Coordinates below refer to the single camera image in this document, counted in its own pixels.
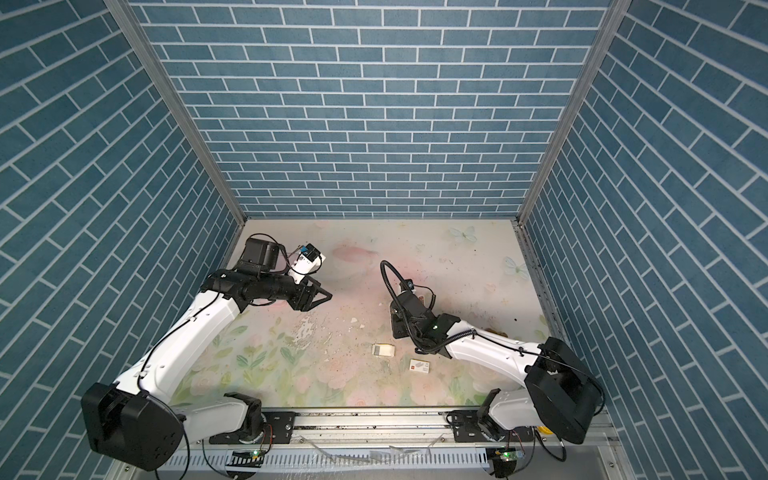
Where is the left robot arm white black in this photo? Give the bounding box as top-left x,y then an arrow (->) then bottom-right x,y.
81,233 -> 332,471

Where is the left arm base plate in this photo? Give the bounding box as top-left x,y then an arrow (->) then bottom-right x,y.
208,411 -> 296,445

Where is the white slotted cable duct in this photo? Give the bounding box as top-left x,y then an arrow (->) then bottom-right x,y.
160,446 -> 490,473

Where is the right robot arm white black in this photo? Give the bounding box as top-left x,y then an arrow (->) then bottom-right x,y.
390,291 -> 604,444

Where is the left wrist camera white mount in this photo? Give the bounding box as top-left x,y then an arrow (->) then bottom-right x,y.
288,243 -> 326,284

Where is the white staple box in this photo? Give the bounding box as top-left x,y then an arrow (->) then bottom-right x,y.
409,359 -> 430,374

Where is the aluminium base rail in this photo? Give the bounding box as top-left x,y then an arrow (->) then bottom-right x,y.
128,406 -> 613,451

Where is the staple box tray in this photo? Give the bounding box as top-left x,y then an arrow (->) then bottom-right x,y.
372,343 -> 396,358

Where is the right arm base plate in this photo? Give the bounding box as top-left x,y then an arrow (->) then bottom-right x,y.
445,409 -> 534,443

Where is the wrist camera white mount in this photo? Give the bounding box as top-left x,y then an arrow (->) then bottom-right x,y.
288,243 -> 326,284
399,279 -> 415,293

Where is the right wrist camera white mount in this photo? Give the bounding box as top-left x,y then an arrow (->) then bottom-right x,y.
399,279 -> 415,293

